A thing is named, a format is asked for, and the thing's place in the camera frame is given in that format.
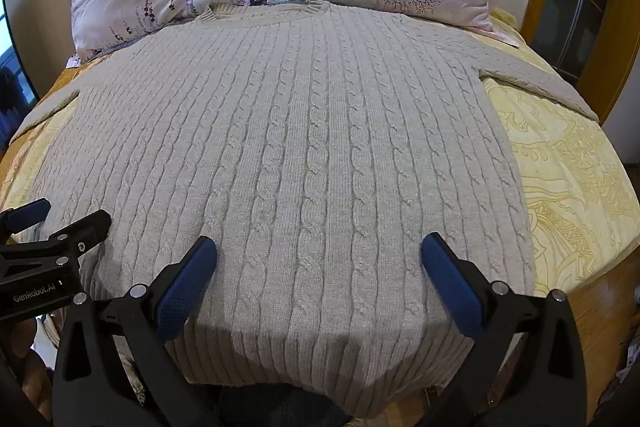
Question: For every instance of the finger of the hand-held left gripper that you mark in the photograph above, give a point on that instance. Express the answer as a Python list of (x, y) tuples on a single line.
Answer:
[(30, 211), (85, 229)]

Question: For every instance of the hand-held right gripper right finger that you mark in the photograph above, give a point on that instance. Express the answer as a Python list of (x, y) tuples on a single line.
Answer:
[(450, 282)]

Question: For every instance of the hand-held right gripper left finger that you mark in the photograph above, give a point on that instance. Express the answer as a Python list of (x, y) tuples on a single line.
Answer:
[(185, 287)]

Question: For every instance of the yellow patterned bed sheet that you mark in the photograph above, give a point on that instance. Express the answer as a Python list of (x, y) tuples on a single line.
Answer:
[(565, 187)]

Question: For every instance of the flat screen monitor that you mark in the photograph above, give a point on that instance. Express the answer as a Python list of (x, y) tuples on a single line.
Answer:
[(12, 57)]

